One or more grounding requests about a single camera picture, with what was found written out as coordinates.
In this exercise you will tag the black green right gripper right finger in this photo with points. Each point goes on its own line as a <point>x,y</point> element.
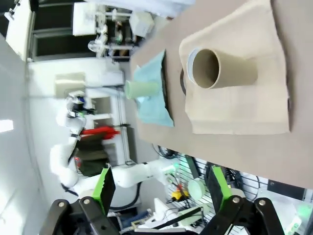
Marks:
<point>220,191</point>

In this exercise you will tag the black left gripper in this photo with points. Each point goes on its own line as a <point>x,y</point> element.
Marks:
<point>77,106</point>

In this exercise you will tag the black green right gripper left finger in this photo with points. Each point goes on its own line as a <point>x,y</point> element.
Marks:
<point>102,193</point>

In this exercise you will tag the tall pale green cup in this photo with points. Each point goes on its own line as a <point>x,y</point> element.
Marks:
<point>144,89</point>

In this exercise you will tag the teal cloth mat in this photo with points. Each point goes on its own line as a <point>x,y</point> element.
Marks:
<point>151,112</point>

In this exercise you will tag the beige cloth mat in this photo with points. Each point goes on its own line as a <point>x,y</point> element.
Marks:
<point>232,110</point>

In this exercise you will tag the pale white-blue bowl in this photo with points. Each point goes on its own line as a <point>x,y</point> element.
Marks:
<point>189,63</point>

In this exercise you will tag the tall tan cup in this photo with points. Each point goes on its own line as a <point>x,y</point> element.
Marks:
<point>237,71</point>

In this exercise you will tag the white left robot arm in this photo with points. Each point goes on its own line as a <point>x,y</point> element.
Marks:
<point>127,175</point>

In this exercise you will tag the pale green tape roll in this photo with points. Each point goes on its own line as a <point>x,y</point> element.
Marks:
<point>195,189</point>

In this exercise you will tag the red bundle on shelf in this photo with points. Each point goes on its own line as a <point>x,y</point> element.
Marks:
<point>100,132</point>

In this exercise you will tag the yellow black tool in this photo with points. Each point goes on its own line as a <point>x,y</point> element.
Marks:
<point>179,195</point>

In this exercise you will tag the white shelf unit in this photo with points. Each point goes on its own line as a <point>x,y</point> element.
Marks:
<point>117,127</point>

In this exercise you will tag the black flat device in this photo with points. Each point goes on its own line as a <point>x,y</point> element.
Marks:
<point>286,189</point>

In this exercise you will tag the person's white jacket torso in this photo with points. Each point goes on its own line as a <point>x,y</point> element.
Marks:
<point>181,6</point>

